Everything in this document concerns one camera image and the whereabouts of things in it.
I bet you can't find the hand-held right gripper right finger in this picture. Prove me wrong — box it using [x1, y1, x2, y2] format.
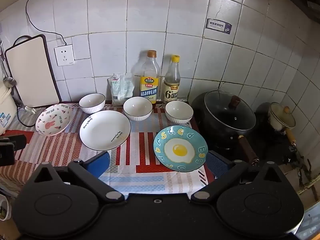
[191, 150, 283, 202]

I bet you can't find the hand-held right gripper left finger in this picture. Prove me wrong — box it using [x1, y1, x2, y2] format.
[33, 151, 125, 202]

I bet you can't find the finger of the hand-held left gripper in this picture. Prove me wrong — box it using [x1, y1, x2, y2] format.
[0, 134, 27, 151]
[0, 142, 16, 167]

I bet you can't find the blue fried egg plate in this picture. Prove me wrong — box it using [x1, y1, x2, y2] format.
[153, 125, 208, 172]

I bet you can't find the white ribbed bowl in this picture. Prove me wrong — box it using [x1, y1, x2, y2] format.
[79, 93, 106, 114]
[165, 101, 194, 124]
[123, 96, 153, 121]

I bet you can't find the white rice cooker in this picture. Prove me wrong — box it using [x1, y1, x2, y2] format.
[0, 80, 19, 136]

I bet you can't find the white plate with black rim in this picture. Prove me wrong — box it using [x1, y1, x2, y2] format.
[79, 110, 132, 152]

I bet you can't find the striped patterned counter mat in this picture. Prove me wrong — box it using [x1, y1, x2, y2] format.
[0, 102, 216, 196]

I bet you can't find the pink rabbit print plate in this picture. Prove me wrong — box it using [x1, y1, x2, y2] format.
[35, 103, 73, 137]

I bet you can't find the white container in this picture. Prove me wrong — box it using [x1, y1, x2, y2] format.
[0, 192, 12, 222]

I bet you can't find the glass wok lid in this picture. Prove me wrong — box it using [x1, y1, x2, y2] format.
[204, 90, 256, 132]

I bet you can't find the black gas stove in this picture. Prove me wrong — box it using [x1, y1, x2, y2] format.
[197, 100, 307, 172]

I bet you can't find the grey hanging ladle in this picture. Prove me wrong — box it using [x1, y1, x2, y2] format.
[0, 39, 17, 87]

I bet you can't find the small cream enamel pot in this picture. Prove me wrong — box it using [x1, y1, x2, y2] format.
[269, 112, 298, 146]

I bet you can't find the white cutting board black rim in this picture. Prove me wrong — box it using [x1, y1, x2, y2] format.
[5, 34, 61, 109]

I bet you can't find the white plastic seasoning bag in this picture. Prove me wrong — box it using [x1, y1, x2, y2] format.
[108, 72, 136, 106]

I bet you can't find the cream enamel pot lid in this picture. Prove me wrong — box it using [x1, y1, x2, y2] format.
[270, 102, 296, 128]

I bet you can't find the clear vinegar bottle yellow cap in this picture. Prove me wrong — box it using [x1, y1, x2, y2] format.
[162, 54, 181, 105]

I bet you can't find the cooking wine bottle yellow label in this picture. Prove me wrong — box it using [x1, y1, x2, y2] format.
[139, 50, 160, 105]

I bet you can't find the yellow gas pipe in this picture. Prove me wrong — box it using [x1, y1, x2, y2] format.
[297, 176, 320, 194]

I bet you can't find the black range hood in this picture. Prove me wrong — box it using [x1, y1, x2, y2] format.
[285, 0, 320, 23]

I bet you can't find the black power cord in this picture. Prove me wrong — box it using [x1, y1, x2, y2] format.
[15, 106, 37, 128]

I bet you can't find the black wok with wooden handle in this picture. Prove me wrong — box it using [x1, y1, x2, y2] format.
[191, 90, 260, 166]

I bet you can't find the white wall socket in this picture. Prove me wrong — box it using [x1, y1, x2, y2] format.
[54, 44, 75, 67]

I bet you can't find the wall sticker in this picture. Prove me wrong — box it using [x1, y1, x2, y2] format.
[205, 18, 233, 35]

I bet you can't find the black wall cable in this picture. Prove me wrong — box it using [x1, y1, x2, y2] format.
[25, 0, 68, 46]

